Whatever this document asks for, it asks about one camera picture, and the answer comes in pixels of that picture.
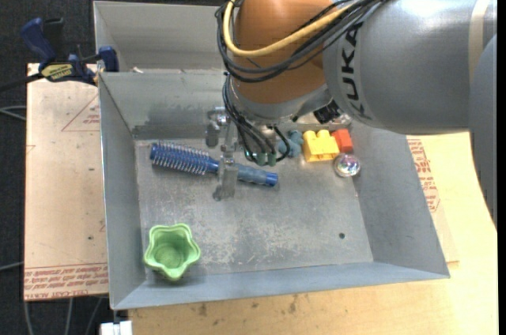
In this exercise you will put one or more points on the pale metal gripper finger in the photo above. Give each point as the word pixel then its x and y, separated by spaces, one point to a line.
pixel 228 183
pixel 212 135

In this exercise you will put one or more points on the teal toy figure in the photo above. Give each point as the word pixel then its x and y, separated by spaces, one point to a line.
pixel 291 144

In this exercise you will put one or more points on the blue hairbrush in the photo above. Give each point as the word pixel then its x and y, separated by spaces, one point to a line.
pixel 182 159

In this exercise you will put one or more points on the yellow toy building block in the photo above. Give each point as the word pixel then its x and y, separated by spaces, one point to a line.
pixel 319 147

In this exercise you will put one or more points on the grey metal bin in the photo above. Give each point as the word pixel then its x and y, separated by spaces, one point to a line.
pixel 276 223

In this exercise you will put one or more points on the orange toy building block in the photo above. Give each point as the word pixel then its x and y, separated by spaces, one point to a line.
pixel 343 140

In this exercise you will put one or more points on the green star-shaped cup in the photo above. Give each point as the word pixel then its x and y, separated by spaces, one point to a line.
pixel 171 252

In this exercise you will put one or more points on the clear iridescent ball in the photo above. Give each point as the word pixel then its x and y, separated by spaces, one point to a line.
pixel 346 165

